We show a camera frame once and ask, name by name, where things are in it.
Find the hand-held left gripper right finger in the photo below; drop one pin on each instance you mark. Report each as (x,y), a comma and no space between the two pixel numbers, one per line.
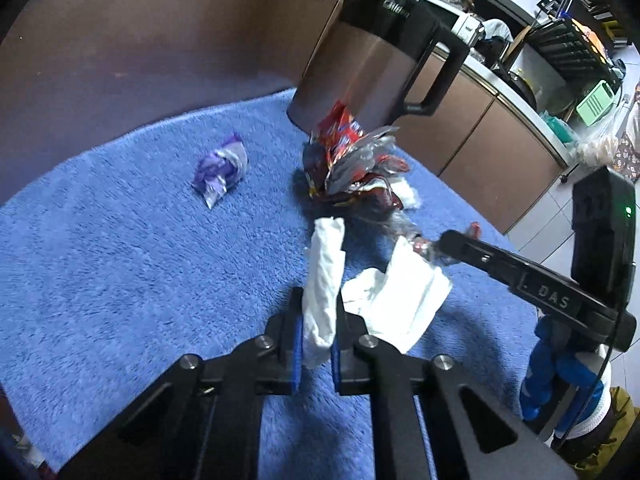
(335,370)

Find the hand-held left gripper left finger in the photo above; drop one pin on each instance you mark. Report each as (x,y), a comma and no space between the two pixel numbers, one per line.
(297,360)

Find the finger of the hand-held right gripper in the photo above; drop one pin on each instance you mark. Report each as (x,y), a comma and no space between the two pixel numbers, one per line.
(475,252)

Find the clear plastic wrapper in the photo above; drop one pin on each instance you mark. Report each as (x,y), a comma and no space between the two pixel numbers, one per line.
(410,235)

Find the red snack wrapper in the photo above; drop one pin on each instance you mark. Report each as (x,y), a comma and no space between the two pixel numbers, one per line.
(345,150)

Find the person's right hand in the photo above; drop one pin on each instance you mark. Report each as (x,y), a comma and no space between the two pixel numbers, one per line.
(545,360)

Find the translucent plastic bag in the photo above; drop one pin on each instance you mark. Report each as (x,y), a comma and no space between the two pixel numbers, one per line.
(600,142)

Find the floral cloth bag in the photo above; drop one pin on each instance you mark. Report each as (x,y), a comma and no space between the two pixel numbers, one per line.
(629,145)

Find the green plastic cutting board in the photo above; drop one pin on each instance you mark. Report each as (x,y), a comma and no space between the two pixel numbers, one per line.
(595,105)

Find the black frying pan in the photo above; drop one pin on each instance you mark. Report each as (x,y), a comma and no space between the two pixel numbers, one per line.
(522,87)

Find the blue terry towel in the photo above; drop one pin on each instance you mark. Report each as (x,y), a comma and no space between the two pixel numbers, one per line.
(125,270)

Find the purple candy wrapper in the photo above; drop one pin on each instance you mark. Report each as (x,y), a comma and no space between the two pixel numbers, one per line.
(220,170)

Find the black dish rack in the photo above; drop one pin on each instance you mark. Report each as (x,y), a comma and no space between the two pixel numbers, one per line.
(575,35)

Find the grey blue cloth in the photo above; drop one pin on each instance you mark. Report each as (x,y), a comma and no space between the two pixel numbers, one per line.
(497,30)

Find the steel black electric kettle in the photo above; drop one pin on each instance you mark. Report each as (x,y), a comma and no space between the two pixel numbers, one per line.
(360,60)

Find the white microwave oven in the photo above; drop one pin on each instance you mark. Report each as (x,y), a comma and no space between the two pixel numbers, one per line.
(467,27)

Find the brown kitchen cabinet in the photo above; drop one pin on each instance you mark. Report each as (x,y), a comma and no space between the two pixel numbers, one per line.
(125,35)

